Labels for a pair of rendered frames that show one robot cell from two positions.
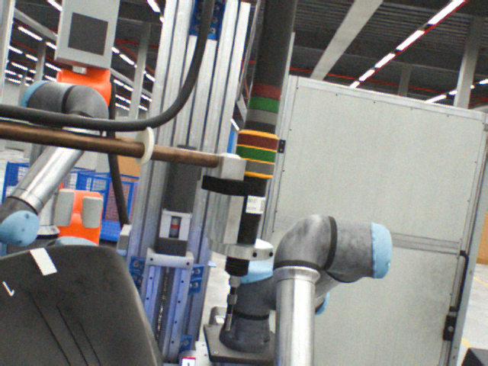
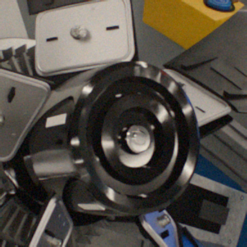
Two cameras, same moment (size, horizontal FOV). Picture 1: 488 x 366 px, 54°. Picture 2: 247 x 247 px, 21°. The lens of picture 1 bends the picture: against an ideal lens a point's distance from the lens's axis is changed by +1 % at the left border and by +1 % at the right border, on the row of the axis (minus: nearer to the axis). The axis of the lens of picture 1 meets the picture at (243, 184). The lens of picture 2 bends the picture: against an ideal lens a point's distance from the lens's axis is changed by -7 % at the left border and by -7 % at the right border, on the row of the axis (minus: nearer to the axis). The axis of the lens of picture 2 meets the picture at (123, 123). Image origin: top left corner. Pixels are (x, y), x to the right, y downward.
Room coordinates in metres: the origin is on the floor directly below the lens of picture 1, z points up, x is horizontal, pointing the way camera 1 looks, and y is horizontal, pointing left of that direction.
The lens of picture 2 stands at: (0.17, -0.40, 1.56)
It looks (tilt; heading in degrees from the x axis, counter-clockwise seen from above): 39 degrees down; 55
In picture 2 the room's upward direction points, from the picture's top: 5 degrees clockwise
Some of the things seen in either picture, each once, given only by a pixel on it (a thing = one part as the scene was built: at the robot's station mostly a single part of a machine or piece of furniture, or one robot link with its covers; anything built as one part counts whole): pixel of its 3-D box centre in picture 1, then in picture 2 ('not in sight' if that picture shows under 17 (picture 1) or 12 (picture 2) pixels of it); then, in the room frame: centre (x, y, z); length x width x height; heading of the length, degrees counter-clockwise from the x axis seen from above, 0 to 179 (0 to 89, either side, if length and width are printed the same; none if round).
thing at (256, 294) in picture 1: (256, 285); not in sight; (1.36, -0.08, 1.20); 0.13 x 0.12 x 0.14; 97
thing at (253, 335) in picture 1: (247, 325); not in sight; (1.36, -0.08, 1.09); 0.15 x 0.15 x 0.10
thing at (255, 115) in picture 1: (261, 117); not in sight; (0.50, -0.01, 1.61); 0.03 x 0.03 x 0.01
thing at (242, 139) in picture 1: (257, 142); not in sight; (0.50, -0.01, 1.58); 0.04 x 0.04 x 0.01
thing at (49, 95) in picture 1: (45, 180); not in sight; (1.31, 0.54, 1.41); 0.15 x 0.12 x 0.55; 75
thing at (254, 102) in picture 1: (263, 105); not in sight; (0.50, -0.01, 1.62); 0.03 x 0.03 x 0.01
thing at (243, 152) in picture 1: (255, 154); not in sight; (0.50, -0.01, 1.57); 0.04 x 0.04 x 0.01
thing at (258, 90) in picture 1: (265, 93); not in sight; (0.50, -0.01, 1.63); 0.03 x 0.03 x 0.01
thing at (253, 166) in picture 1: (253, 166); not in sight; (0.50, -0.01, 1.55); 0.04 x 0.04 x 0.01
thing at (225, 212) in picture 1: (240, 206); not in sight; (0.50, 0.00, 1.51); 0.09 x 0.07 x 0.10; 134
